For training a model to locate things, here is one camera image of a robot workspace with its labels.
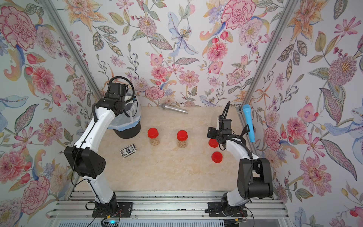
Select black bin with white liner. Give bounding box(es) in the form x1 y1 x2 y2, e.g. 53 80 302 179
108 96 141 139

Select peanut jar red lid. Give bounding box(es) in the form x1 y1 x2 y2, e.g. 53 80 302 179
177 130 188 148
147 128 160 146

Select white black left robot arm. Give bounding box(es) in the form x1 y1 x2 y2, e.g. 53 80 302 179
64 95 134 212

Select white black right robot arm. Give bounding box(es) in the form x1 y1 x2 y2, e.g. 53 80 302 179
207 115 273 209

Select blue microphone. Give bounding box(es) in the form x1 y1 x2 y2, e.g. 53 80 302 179
243 104 255 143

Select black white card box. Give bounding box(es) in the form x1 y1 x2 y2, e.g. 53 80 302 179
120 144 138 158

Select silver microphone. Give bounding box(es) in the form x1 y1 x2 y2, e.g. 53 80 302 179
161 104 188 114

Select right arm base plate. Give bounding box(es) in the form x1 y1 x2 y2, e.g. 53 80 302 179
205 202 248 218

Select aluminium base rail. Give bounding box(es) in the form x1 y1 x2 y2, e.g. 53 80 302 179
46 191 292 227

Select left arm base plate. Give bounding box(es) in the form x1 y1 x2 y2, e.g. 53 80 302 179
92 202 133 218

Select aluminium corner post left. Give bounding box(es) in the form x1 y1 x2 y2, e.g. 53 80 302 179
40 0 102 100

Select aluminium corner post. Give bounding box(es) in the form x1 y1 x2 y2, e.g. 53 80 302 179
239 0 301 110
40 0 102 100

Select aluminium corner post right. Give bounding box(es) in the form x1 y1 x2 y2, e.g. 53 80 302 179
239 0 301 110

